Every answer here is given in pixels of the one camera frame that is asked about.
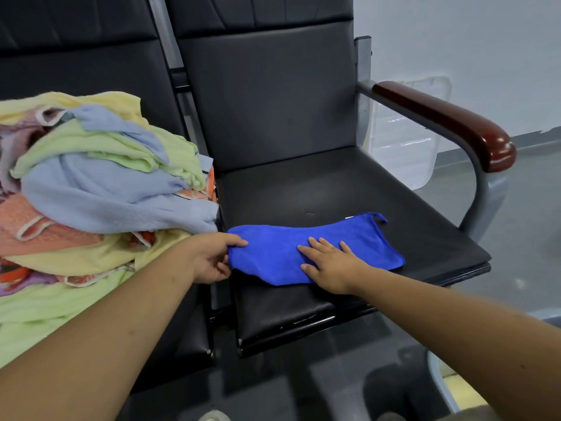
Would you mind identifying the person's right hand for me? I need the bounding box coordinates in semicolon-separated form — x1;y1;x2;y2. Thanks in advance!
297;237;370;297

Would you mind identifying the blue microfibre towel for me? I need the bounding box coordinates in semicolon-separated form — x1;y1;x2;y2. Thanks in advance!
226;212;406;287

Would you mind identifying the grey metal armrest frame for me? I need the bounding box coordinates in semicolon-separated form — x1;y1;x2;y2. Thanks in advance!
354;36;509;241

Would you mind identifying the grey metal floor frame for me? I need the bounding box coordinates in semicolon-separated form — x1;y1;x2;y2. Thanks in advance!
427;349;463;415

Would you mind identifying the brown wooden armrest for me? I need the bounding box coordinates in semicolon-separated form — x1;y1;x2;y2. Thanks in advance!
372;81;517;173

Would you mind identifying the black leather chair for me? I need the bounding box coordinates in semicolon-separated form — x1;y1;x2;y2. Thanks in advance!
0;0;216;394
163;0;492;358

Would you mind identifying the person's left forearm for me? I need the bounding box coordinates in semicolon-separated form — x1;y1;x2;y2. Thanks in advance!
0;237;196;421

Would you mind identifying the person's left hand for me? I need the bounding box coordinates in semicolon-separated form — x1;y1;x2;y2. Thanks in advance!
185;232;250;285

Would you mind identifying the pile of pastel towels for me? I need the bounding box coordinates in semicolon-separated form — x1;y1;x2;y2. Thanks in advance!
0;91;219;370

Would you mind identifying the person's right forearm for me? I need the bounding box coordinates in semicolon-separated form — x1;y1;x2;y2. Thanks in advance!
349;265;561;421

